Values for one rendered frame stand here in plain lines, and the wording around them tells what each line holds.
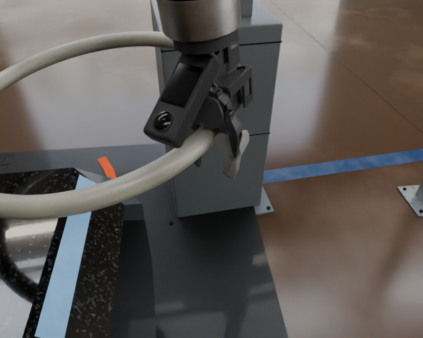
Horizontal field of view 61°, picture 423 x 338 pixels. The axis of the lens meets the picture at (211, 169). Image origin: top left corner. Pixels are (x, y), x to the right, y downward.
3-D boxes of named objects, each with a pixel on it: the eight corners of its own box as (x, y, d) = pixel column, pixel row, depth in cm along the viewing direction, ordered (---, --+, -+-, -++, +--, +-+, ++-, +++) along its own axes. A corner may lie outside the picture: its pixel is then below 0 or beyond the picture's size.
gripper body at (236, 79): (255, 104, 50) (252, 17, 42) (223, 139, 45) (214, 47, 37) (209, 94, 54) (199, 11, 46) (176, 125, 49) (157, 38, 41)
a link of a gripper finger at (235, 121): (250, 153, 48) (232, 94, 43) (244, 159, 47) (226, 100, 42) (221, 150, 51) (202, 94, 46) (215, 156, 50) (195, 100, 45)
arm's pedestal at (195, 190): (156, 160, 196) (135, -7, 141) (244, 149, 204) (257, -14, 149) (166, 230, 159) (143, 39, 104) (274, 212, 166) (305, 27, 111)
